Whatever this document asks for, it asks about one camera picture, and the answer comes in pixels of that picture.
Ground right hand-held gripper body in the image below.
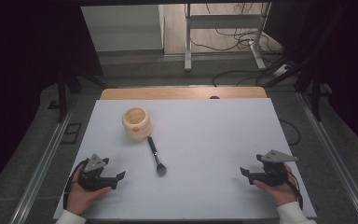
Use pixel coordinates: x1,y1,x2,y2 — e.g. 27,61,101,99
248,149,299,188

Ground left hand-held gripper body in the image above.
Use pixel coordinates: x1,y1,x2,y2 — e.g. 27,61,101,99
77,153,118,191

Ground person's left hand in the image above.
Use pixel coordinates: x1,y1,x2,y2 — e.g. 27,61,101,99
65,164,113,217

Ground person's right hand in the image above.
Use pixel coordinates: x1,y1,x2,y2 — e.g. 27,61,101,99
252,162,298,208

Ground black makeup brush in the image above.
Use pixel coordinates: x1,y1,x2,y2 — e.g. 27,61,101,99
146,135,168,177

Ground cream ribbed cup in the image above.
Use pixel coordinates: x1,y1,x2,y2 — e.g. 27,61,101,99
121,106,153,143

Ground black floor plate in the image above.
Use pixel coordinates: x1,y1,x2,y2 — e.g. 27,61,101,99
60,122,83,145

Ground white table mat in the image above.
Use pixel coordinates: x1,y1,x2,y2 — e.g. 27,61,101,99
53,98,318,220

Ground black metal stand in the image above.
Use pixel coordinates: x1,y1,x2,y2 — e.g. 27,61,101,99
262,18,334,122
47,69,110,123

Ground white power strip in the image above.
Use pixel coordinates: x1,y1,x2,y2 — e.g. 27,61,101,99
272,63,291,77

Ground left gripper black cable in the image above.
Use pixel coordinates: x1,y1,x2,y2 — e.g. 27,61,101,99
62,159,90,210

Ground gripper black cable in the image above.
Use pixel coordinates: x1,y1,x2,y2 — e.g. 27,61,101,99
283,169,304,210
62,159,90,210

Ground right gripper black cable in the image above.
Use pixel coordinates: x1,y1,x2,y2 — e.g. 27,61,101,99
283,169,304,210

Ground thin black floor cable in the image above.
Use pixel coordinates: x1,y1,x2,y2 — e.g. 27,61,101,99
279,119,302,147

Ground metal floor rail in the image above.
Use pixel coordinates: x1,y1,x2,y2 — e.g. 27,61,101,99
8,102,79,224
296,91,358,224

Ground tangled black floor cables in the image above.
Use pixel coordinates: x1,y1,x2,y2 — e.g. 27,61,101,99
185,3,293,88

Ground white metal desk frame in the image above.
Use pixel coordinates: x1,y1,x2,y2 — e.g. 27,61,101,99
184,3,272,73

